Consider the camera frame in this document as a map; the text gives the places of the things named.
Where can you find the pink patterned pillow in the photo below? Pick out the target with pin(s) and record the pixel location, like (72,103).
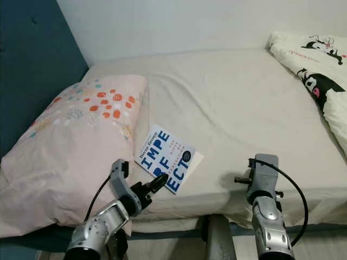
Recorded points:
(65,157)

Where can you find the cream cartoon print blanket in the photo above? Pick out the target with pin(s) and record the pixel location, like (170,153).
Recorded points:
(320,59)

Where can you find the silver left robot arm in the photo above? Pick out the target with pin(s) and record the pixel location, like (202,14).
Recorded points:
(103,230)

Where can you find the robot left leg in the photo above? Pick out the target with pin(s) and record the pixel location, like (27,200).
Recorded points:
(118,246)

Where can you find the beige bed mattress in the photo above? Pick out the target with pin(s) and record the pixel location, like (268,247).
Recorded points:
(222,103)

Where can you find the teal upholstered headboard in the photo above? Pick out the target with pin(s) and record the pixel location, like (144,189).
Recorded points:
(38,59)

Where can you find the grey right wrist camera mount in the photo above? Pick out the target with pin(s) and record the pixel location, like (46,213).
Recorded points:
(264,176)

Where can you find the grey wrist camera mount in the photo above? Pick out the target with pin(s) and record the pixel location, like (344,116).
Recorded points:
(122,184)
(264,176)

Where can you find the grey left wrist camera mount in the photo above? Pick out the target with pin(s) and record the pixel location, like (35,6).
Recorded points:
(122,184)

